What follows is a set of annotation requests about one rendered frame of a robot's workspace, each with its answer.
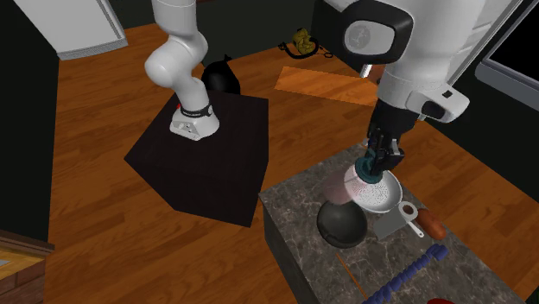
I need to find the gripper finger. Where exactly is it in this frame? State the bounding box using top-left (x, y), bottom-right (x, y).
top-left (365, 130), bottom-right (386, 176)
top-left (383, 136), bottom-right (406, 168)

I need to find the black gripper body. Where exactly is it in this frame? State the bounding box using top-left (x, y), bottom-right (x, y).
top-left (367, 98), bottom-right (421, 143)

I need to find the pink bottle with teal cap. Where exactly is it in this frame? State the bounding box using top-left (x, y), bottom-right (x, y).
top-left (321, 153), bottom-right (385, 207)

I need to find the white colander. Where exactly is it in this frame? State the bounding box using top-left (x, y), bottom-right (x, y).
top-left (344, 169), bottom-right (403, 214)

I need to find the white measuring spoon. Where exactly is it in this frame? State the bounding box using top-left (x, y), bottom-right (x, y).
top-left (396, 200), bottom-right (426, 239)

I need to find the grey flat spatula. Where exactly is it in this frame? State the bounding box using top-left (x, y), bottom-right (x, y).
top-left (373, 207), bottom-right (408, 242)

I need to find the black bowl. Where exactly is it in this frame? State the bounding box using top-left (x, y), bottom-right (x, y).
top-left (315, 199), bottom-right (369, 250)

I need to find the brown sausage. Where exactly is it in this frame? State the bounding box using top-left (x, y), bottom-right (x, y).
top-left (415, 207), bottom-right (447, 242)

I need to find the dark marble counter block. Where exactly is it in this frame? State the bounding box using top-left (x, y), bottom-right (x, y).
top-left (257, 142), bottom-right (529, 304)

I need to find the thin orange stick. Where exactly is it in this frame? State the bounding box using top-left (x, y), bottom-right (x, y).
top-left (334, 251), bottom-right (368, 301)

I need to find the blue lettered tube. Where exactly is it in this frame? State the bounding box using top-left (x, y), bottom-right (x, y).
top-left (361, 244), bottom-right (449, 304)

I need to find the grey framed window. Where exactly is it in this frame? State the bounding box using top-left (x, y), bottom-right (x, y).
top-left (474, 0), bottom-right (539, 94)

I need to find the black robot stand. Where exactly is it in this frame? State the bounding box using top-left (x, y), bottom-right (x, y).
top-left (124, 90), bottom-right (270, 229)

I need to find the black rubbish bag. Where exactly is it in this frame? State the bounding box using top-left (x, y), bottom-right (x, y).
top-left (200, 54), bottom-right (243, 96)

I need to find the brown wooden cabinet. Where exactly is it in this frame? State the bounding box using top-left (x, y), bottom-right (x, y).
top-left (0, 228), bottom-right (56, 304)

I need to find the yellow thing with black cable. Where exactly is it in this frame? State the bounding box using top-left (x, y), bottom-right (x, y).
top-left (277, 27), bottom-right (334, 60)

